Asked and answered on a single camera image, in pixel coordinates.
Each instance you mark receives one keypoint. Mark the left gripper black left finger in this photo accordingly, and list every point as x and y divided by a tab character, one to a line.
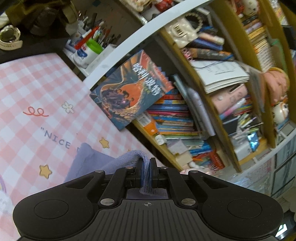
119	183

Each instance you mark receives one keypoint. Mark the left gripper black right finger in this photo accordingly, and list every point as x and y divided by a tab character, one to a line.
176	187

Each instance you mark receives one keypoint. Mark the purple and mauve knit sweater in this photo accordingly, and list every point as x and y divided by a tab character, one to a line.
88	160

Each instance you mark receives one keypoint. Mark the cream small box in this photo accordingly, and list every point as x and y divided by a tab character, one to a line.
184	158

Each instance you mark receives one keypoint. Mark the white pink plush bunny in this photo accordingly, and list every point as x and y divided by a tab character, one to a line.
191	166

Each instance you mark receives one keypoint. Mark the white cube box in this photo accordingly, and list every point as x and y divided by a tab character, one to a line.
177	147

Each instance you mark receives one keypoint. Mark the white power adapter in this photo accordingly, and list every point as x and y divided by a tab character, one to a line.
160	139

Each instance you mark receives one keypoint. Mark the orange and white flat box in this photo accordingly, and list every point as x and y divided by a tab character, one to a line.
148	123

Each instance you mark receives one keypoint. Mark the Harry Potter paperback book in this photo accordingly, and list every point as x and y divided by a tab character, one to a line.
131	89

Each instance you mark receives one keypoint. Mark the row of colourful books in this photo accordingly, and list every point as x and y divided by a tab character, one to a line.
181	114

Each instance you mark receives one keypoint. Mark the pink checkered cartoon desk mat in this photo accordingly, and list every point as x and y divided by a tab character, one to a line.
46	114

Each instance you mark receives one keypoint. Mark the pink pouch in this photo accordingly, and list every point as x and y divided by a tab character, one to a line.
225	98

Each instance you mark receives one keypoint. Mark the stack of white papers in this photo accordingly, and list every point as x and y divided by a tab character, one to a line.
216	75

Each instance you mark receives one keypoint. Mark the white green lidded jar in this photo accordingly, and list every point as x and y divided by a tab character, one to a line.
87	53

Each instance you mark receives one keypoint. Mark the wooden bookshelf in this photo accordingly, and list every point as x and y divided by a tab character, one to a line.
249	33

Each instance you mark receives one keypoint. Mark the white shelf upright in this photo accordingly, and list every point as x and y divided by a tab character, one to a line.
139	36

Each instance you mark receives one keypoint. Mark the dark olive jacket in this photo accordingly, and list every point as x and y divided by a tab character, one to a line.
39	19

